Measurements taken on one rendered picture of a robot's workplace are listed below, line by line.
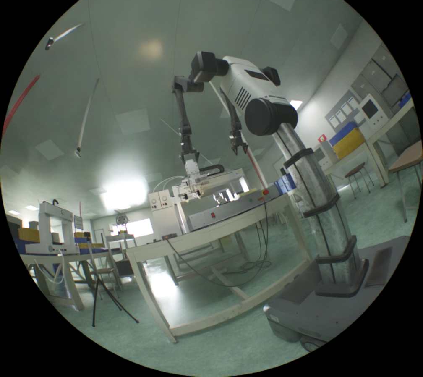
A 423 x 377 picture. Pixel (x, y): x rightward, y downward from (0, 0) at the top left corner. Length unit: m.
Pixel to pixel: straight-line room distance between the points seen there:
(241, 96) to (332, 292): 0.90
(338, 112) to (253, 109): 4.17
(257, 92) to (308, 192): 0.43
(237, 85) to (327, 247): 0.76
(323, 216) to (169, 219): 1.23
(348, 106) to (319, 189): 4.12
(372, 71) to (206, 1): 3.49
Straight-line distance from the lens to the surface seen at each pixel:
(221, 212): 0.98
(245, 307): 1.12
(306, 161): 0.55
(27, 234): 3.04
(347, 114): 4.58
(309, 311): 0.69
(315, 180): 0.55
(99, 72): 2.31
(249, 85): 0.65
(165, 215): 1.43
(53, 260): 2.18
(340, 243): 0.59
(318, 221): 0.58
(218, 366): 0.96
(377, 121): 2.81
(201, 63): 0.69
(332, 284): 0.71
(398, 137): 4.01
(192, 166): 1.41
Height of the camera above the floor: 0.75
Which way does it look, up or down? 22 degrees up
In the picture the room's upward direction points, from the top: 22 degrees counter-clockwise
